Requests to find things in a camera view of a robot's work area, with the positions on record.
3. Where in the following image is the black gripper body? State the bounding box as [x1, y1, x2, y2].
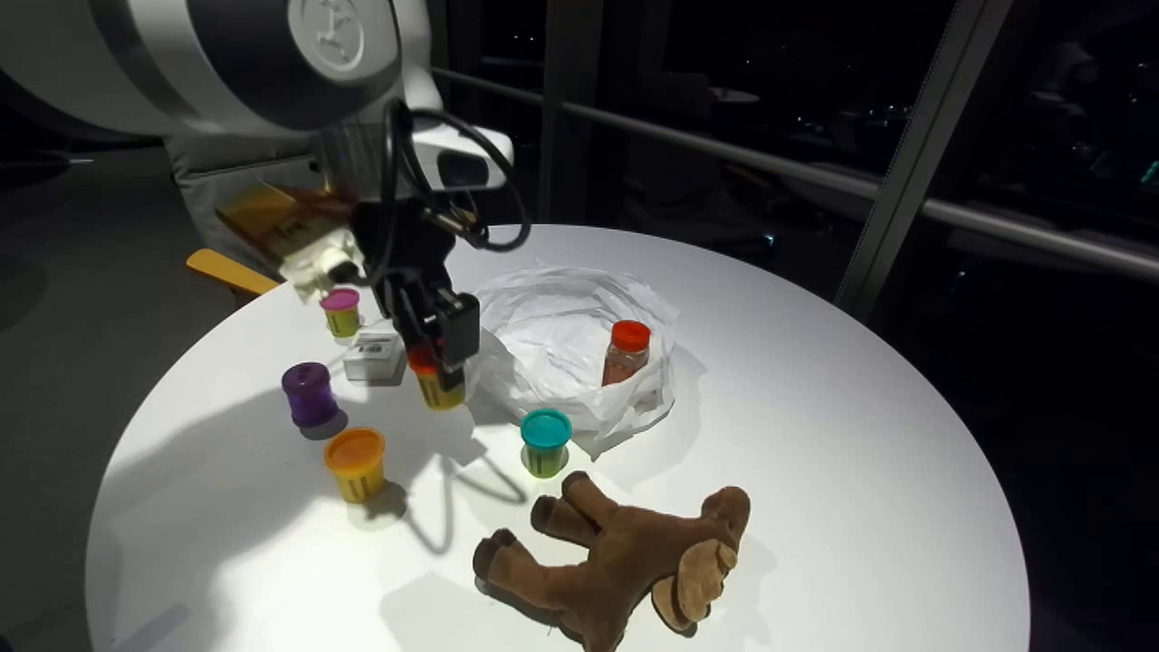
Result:
[347, 194, 460, 301]

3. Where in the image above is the orange lid dough can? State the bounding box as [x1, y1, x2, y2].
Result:
[404, 347, 471, 417]

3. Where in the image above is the pink lid dough can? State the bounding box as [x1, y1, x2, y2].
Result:
[316, 284, 364, 345]

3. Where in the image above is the purple plastic cup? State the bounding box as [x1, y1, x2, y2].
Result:
[277, 358, 347, 439]

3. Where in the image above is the teal lid dough can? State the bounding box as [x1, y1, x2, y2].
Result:
[518, 405, 576, 481]

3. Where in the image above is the orange-capped spice bottle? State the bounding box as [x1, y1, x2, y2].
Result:
[318, 422, 394, 508]

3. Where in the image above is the white plastic bag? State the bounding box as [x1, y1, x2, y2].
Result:
[463, 264, 710, 462]

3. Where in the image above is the small white square bottle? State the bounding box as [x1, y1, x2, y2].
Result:
[341, 327, 411, 389]

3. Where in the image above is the red cap spice bottle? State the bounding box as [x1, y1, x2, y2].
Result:
[599, 313, 655, 389]

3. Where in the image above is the dark window pillar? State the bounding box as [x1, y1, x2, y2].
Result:
[535, 0, 608, 229]

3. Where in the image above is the brown plush moose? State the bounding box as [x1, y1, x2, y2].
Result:
[466, 468, 758, 652]

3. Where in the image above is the grey metal window railing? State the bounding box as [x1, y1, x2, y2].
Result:
[434, 60, 1159, 281]

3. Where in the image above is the grey window pillar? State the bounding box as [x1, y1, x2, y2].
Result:
[832, 0, 1017, 327]

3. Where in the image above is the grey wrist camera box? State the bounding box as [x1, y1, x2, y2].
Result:
[404, 117, 518, 199]

